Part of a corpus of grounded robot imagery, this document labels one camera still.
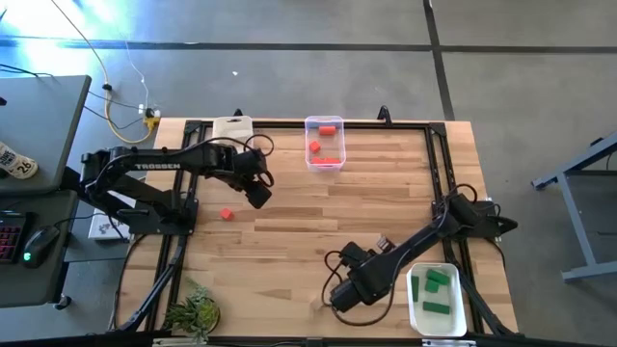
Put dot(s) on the long red wooden block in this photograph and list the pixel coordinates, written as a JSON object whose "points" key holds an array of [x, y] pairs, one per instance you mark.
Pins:
{"points": [[332, 161]]}

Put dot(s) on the small green potted plant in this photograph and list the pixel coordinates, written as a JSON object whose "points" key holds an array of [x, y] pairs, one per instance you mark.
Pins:
{"points": [[195, 313]]}

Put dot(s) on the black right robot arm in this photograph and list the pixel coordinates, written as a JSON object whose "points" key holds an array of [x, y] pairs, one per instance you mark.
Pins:
{"points": [[414, 243]]}

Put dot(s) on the black glossy table clamp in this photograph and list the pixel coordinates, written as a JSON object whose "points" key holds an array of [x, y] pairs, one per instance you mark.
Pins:
{"points": [[384, 114], [237, 113]]}

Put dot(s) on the black computer mouse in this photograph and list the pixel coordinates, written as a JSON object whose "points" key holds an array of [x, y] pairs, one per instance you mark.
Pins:
{"points": [[39, 246]]}

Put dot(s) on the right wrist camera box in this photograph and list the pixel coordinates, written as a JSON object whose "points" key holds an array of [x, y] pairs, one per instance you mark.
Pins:
{"points": [[356, 254]]}

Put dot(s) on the white printed pouch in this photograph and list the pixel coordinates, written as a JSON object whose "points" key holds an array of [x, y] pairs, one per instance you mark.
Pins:
{"points": [[17, 163]]}

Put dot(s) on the clear plastic bin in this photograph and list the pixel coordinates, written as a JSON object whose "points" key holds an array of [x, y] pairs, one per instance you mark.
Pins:
{"points": [[336, 144]]}

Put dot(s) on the small striped tag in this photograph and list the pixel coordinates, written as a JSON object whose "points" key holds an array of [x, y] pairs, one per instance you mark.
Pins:
{"points": [[385, 244]]}

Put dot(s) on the dark grey desk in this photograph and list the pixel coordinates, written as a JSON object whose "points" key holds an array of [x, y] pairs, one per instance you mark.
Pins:
{"points": [[29, 289]]}

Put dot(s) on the black aluminium table frame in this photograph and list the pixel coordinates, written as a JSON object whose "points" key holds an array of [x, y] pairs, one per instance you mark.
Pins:
{"points": [[385, 126]]}

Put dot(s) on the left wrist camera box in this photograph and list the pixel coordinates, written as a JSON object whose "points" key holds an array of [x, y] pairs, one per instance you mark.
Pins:
{"points": [[250, 163]]}

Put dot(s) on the large natural wood block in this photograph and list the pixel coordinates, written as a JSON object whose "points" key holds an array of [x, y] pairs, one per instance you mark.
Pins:
{"points": [[318, 302]]}

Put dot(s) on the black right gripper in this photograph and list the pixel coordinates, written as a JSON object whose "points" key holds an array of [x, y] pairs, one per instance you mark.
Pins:
{"points": [[348, 295]]}

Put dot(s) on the white paper sheet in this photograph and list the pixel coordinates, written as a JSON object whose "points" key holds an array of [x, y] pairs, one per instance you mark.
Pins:
{"points": [[103, 227]]}

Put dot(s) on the green wooden block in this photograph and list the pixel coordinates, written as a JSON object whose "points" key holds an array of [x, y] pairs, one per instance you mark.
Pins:
{"points": [[432, 286], [438, 276]]}

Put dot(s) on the red wooden cylinder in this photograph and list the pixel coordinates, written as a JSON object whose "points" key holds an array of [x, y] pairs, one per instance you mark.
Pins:
{"points": [[327, 130]]}

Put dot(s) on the red wooden cube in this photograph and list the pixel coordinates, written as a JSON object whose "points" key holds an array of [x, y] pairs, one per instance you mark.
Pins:
{"points": [[314, 146], [227, 214]]}

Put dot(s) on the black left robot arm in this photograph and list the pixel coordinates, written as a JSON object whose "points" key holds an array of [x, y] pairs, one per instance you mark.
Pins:
{"points": [[154, 166]]}

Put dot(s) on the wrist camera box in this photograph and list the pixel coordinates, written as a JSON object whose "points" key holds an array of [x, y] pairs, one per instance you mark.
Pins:
{"points": [[250, 163], [356, 254]]}

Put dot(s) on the grey metal stand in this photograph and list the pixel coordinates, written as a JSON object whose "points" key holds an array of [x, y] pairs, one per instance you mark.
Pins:
{"points": [[573, 217]]}

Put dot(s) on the white plastic bin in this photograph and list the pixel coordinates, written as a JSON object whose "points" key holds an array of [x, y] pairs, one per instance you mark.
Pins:
{"points": [[436, 325], [233, 120]]}

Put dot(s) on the yellow power plug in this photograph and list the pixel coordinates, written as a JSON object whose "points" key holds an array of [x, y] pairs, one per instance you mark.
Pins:
{"points": [[151, 121]]}

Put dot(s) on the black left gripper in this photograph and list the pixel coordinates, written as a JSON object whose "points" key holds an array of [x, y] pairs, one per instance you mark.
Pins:
{"points": [[259, 196]]}

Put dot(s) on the thick long green block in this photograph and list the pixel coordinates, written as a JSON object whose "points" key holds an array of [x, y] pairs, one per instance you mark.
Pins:
{"points": [[436, 307]]}

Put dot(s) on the short red wooden block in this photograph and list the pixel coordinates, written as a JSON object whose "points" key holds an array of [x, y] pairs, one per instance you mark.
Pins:
{"points": [[315, 160]]}

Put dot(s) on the black keyboard red keys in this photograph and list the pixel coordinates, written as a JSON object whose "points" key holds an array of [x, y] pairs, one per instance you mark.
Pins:
{"points": [[10, 238]]}

